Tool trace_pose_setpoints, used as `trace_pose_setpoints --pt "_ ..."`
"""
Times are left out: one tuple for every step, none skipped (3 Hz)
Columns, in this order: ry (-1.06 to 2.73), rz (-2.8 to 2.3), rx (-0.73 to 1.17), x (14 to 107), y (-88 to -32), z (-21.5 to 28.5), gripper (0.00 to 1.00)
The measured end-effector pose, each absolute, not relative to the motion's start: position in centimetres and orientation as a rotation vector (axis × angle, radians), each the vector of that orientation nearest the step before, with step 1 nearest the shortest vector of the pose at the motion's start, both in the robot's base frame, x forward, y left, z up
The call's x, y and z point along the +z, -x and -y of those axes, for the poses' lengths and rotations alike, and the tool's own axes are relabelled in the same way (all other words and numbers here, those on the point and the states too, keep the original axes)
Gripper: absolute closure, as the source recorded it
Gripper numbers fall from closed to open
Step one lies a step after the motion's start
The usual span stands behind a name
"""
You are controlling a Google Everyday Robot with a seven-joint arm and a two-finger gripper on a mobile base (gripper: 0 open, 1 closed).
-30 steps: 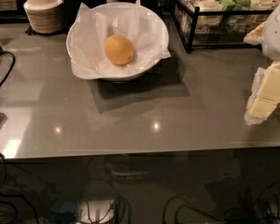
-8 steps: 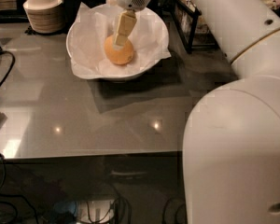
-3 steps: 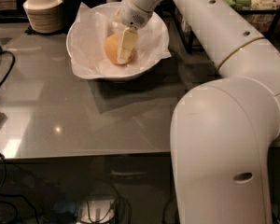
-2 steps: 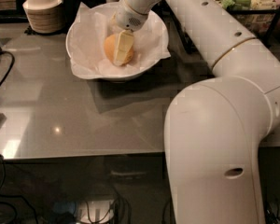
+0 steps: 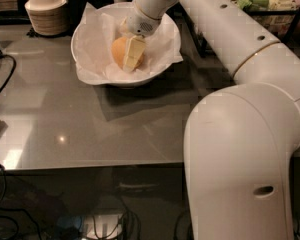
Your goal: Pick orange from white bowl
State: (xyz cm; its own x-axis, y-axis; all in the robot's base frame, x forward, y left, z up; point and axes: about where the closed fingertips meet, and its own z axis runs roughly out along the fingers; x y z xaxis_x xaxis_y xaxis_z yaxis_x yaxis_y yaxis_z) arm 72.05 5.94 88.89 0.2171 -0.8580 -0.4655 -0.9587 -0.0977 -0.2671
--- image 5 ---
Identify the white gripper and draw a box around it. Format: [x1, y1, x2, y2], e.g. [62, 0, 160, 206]
[119, 6, 161, 72]

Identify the orange fruit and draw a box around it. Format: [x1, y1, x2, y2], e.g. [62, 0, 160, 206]
[111, 36, 145, 70]

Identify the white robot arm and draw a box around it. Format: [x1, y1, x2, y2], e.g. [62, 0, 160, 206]
[127, 0, 300, 240]

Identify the white bowl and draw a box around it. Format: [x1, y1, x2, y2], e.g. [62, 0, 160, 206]
[70, 2, 182, 88]

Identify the white paper liner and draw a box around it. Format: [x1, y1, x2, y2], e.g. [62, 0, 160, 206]
[72, 0, 184, 86]

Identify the black cup with cutlery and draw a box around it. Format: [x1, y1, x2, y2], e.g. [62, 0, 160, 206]
[61, 0, 94, 28]

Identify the stack of paper bowls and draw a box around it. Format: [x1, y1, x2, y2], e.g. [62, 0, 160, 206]
[25, 0, 69, 36]

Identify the green packet in basket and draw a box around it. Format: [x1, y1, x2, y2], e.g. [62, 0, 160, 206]
[236, 0, 269, 11]

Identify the white power strip under table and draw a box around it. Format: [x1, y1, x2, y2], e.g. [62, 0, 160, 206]
[81, 214, 123, 240]

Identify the black cable on left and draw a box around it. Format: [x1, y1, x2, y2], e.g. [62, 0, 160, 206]
[0, 52, 18, 107]

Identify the black wire basket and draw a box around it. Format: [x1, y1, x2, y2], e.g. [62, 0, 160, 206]
[244, 0, 300, 41]

